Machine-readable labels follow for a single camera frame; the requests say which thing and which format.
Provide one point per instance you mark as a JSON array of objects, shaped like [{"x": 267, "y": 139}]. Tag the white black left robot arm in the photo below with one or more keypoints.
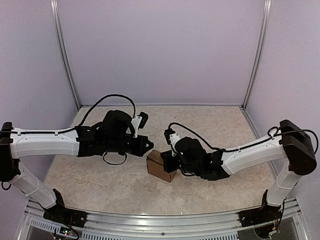
[{"x": 116, "y": 133}]

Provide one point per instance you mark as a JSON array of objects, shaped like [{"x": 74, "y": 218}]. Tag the brown cardboard box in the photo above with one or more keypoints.
[{"x": 155, "y": 167}]

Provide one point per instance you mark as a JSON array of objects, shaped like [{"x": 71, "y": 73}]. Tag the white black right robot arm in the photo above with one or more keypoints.
[{"x": 296, "y": 146}]

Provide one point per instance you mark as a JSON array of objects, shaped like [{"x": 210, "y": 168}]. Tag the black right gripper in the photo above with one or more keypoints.
[{"x": 168, "y": 167}]

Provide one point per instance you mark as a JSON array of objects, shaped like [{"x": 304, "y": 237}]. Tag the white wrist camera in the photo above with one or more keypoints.
[
  {"x": 172, "y": 138},
  {"x": 138, "y": 122}
]

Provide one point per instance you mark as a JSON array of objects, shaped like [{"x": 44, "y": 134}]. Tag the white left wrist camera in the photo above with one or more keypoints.
[{"x": 138, "y": 122}]

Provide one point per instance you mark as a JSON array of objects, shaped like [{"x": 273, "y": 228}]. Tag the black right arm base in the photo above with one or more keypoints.
[{"x": 262, "y": 214}]

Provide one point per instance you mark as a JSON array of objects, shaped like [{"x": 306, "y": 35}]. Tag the left aluminium frame post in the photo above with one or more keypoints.
[{"x": 54, "y": 5}]

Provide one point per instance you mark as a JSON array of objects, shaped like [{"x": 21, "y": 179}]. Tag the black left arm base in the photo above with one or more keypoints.
[{"x": 61, "y": 214}]

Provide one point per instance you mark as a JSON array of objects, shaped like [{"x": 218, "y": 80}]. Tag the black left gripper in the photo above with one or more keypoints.
[{"x": 140, "y": 151}]

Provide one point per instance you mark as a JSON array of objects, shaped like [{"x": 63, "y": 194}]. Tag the front aluminium frame rail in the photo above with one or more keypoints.
[{"x": 224, "y": 225}]

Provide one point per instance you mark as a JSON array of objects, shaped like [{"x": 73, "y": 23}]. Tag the right aluminium frame post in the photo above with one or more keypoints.
[{"x": 258, "y": 53}]

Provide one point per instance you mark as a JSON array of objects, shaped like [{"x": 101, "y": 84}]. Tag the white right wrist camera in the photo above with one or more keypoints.
[{"x": 172, "y": 138}]

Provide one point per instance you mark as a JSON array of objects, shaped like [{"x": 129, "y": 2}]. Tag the aluminium frame post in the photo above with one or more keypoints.
[
  {"x": 258, "y": 53},
  {"x": 54, "y": 5}
]

